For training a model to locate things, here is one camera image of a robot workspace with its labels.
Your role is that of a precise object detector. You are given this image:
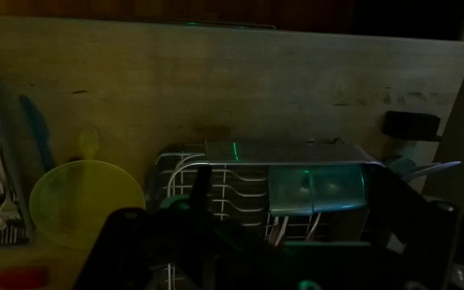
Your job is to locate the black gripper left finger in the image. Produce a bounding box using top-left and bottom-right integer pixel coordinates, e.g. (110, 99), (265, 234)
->
(189, 162), (215, 215)

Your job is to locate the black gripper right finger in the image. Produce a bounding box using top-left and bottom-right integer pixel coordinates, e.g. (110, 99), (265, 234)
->
(368, 164), (460, 254)

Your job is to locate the yellow-green plastic plate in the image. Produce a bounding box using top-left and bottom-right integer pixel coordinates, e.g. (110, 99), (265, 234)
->
(28, 157), (149, 251)

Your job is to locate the light blue measuring scoop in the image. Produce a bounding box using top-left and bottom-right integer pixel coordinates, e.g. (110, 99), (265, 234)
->
(387, 154), (464, 181)

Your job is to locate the flat black rectangular object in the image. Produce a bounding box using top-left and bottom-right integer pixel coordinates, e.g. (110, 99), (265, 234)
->
(382, 109), (442, 143)

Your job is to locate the metal dish drying rack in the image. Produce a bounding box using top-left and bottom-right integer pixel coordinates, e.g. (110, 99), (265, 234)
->
(146, 135), (390, 247)

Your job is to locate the teal cup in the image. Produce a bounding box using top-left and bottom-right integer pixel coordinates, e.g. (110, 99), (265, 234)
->
(268, 162), (371, 215)

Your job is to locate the blue spatula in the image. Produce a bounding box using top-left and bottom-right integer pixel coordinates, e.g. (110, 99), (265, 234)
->
(18, 93), (59, 172)

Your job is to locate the silver fork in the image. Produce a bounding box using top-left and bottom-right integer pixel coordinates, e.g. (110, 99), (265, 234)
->
(0, 175), (28, 244)

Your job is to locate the grey cutlery tray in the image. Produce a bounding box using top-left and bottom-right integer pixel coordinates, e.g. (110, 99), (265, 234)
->
(0, 70), (36, 247)

